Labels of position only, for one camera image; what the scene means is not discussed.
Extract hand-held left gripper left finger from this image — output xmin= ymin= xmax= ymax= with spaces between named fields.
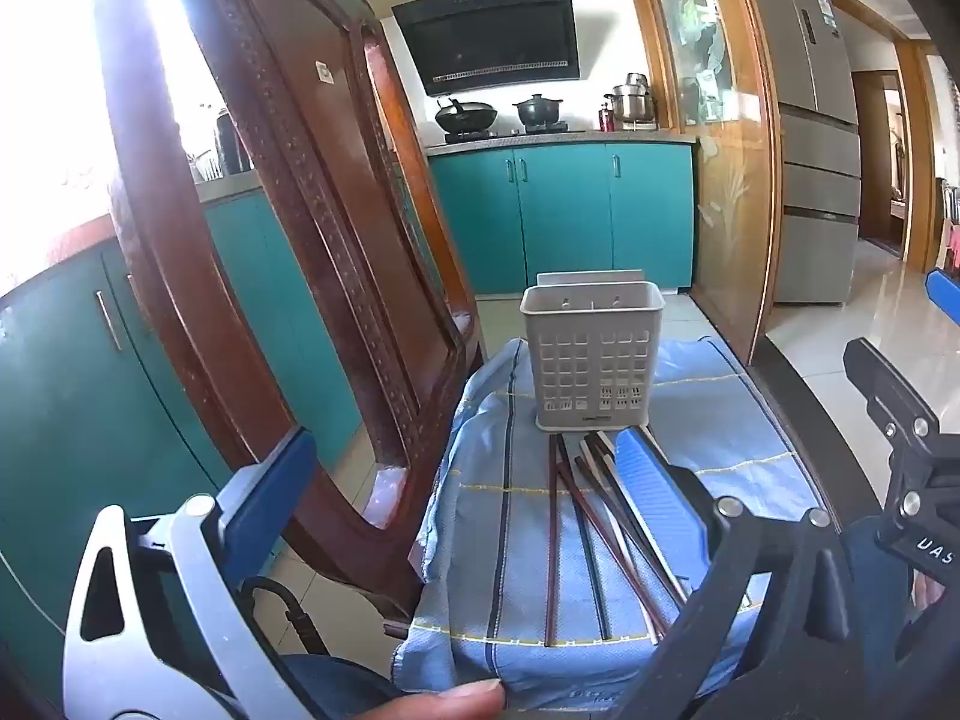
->
xmin=64 ymin=426 xmax=320 ymax=720

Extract person's blue jeans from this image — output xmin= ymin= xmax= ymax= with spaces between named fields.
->
xmin=274 ymin=516 xmax=947 ymax=720

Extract wood framed glass door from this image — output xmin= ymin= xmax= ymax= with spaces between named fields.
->
xmin=632 ymin=0 xmax=782 ymax=362

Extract carved brown wooden chair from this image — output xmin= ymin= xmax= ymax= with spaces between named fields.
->
xmin=88 ymin=0 xmax=487 ymax=620

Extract person's right hand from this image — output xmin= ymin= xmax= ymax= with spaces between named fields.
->
xmin=910 ymin=572 xmax=948 ymax=614

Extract black lidded pot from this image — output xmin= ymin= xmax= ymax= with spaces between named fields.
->
xmin=511 ymin=94 xmax=564 ymax=129

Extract teal base cabinets under stove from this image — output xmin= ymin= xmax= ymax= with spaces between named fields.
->
xmin=427 ymin=143 xmax=695 ymax=295

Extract gas stove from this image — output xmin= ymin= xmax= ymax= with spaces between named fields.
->
xmin=442 ymin=127 xmax=587 ymax=144

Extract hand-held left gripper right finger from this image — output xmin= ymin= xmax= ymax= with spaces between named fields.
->
xmin=613 ymin=426 xmax=913 ymax=720

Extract clear plastic bag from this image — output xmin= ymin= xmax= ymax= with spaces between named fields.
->
xmin=365 ymin=464 xmax=413 ymax=530

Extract grey kitchen countertop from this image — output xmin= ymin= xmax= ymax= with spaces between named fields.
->
xmin=196 ymin=129 xmax=700 ymax=203

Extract teal base cabinets under window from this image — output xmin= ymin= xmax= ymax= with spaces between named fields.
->
xmin=0 ymin=186 xmax=362 ymax=695

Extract silver refrigerator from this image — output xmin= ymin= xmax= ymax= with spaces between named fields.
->
xmin=738 ymin=0 xmax=863 ymax=307

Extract light wooden chopstick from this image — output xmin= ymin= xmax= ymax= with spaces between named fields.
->
xmin=596 ymin=450 xmax=689 ymax=605
xmin=574 ymin=454 xmax=665 ymax=644

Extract black chopstick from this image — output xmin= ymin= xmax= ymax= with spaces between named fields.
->
xmin=583 ymin=431 xmax=687 ymax=608

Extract blue striped cloth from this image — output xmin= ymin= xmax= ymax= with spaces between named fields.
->
xmin=390 ymin=334 xmax=826 ymax=715

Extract black cable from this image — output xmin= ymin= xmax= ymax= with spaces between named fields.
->
xmin=240 ymin=577 xmax=332 ymax=658

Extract white plastic utensil basket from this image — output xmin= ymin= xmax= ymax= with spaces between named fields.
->
xmin=519 ymin=268 xmax=662 ymax=434

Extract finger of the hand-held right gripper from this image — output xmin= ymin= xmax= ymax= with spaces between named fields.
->
xmin=841 ymin=337 xmax=943 ymax=460
xmin=925 ymin=267 xmax=960 ymax=325

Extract stainless steel pot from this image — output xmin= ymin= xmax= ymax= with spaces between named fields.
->
xmin=603 ymin=73 xmax=658 ymax=125

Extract dark kitchen vessel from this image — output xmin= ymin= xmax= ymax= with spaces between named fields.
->
xmin=190 ymin=108 xmax=253 ymax=185

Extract person's left hand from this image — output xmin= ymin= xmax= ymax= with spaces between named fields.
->
xmin=366 ymin=678 xmax=506 ymax=720

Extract black range hood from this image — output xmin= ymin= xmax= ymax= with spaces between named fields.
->
xmin=391 ymin=0 xmax=583 ymax=98

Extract black wok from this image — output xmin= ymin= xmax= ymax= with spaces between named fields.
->
xmin=434 ymin=97 xmax=499 ymax=133

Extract wooden doorway frame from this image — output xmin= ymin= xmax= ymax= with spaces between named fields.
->
xmin=850 ymin=36 xmax=940 ymax=272

